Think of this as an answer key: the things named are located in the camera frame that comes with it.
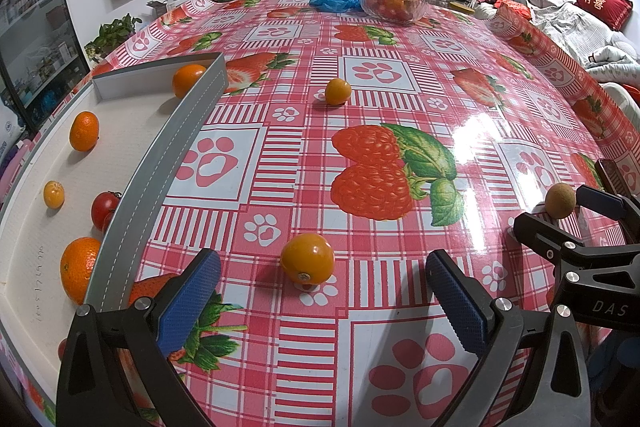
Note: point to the medium orange mandarin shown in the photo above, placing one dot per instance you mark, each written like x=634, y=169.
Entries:
x=188, y=80
x=84, y=131

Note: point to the glass display cabinet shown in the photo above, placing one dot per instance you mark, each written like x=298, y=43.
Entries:
x=35, y=42

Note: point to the small yellow orange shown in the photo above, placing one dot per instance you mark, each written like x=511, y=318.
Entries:
x=306, y=258

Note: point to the red checked strawberry tablecloth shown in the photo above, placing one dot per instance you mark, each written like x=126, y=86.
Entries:
x=380, y=107

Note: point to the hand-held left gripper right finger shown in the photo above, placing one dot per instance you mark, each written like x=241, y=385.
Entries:
x=457, y=302

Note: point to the clear glass bowl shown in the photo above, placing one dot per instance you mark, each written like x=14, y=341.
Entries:
x=392, y=7

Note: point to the red embroidered pillow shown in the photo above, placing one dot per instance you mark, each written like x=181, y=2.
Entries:
x=602, y=6

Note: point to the red package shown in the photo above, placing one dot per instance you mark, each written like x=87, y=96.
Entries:
x=515, y=9

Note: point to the small orange kumquat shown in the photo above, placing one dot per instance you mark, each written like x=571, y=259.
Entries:
x=53, y=194
x=337, y=91

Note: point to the large orange mandarin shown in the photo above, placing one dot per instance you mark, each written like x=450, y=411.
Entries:
x=77, y=269

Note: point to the grey blanket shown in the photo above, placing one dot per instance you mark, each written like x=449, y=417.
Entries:
x=580, y=32

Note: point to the purple package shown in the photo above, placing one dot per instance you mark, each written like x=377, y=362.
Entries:
x=10, y=157

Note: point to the red tomato with stem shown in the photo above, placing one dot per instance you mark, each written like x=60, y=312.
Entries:
x=103, y=206

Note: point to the brown kiwi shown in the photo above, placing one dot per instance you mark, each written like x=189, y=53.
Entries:
x=560, y=202

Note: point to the green potted plant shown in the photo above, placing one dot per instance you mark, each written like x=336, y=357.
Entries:
x=115, y=34

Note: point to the grey shallow box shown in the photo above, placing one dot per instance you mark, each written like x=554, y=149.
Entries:
x=60, y=167

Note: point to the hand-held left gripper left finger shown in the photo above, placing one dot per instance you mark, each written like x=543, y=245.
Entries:
x=192, y=297

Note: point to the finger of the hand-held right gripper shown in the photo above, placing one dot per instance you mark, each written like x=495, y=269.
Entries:
x=542, y=232
x=607, y=204

